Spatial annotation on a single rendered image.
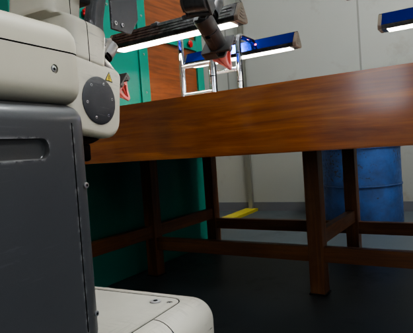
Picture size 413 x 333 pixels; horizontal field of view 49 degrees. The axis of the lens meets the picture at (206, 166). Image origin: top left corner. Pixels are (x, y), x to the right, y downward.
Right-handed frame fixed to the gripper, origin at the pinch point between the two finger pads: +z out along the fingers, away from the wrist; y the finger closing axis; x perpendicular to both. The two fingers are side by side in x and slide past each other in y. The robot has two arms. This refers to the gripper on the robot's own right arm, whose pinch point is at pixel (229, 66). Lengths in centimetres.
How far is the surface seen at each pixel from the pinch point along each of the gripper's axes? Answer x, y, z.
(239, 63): -45, 25, 36
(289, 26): -222, 72, 146
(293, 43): -59, 4, 41
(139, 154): 29.7, 26.5, 4.4
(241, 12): -27.0, 2.7, -1.0
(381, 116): 26, -47, 1
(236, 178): -118, 133, 226
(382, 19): -62, -34, 40
